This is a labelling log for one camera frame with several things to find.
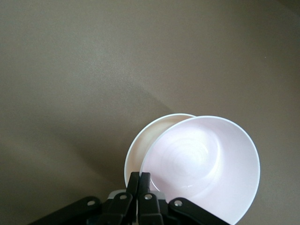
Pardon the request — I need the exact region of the pink bowl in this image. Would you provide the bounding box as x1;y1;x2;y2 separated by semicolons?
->
140;115;261;225

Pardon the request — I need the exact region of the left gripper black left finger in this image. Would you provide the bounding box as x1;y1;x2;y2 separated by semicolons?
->
30;172;141;225

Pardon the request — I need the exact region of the brown table cover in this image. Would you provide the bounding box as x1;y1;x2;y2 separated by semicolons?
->
0;0;300;225

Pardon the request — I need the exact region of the white bowl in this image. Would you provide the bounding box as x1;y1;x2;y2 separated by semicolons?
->
124;113;198;189

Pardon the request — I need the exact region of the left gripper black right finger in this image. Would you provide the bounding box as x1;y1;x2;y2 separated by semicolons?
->
136;172;231;225

